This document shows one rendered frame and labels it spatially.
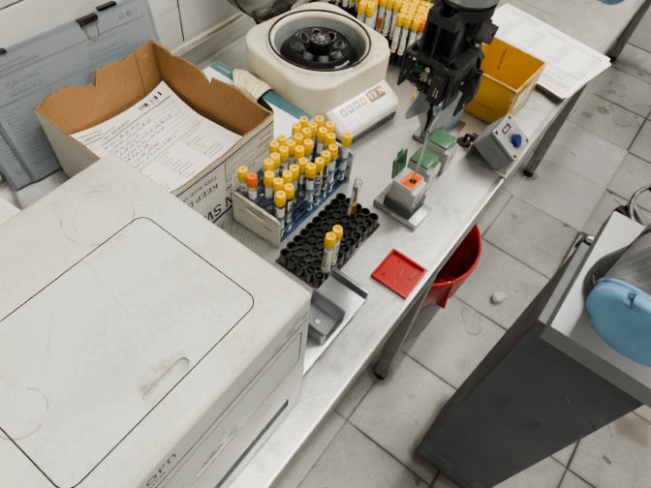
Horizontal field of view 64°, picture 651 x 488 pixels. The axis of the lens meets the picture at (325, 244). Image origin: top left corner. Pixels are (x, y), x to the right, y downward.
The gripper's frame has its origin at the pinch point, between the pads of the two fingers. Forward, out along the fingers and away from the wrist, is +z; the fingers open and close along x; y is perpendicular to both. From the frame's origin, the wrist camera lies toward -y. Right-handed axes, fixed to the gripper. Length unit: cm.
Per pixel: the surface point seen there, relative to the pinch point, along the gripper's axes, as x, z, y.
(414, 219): 3.0, 19.3, 1.5
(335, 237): -1.2, 9.5, 19.9
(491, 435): 38, 66, 4
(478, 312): 20, 108, -51
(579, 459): 69, 108, -27
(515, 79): -0.6, 17.1, -44.0
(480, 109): -1.9, 18.3, -31.3
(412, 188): 0.8, 13.0, 1.3
